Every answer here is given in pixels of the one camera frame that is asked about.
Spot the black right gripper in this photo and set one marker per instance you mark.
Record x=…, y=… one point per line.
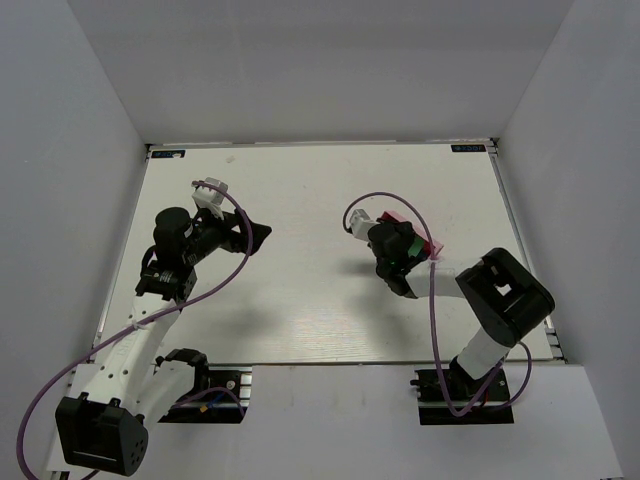
x=417, y=245

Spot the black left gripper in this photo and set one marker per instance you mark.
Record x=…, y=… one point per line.
x=235, y=231

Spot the pink plastic box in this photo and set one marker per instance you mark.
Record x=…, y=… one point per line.
x=430, y=247

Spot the green notched wood block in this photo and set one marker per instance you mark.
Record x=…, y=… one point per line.
x=416, y=248

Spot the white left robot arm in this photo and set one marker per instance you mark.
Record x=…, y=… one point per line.
x=106, y=427

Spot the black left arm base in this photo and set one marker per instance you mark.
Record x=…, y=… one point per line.
x=211, y=399

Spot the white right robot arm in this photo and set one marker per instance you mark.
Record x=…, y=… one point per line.
x=507, y=300

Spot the blue label right corner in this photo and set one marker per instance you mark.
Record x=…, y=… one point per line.
x=468, y=148

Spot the blue label corner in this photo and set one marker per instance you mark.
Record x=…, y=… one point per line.
x=168, y=153
x=468, y=148

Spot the blue label left corner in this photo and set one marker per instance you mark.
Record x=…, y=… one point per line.
x=168, y=153

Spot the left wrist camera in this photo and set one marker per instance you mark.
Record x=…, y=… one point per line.
x=211, y=199

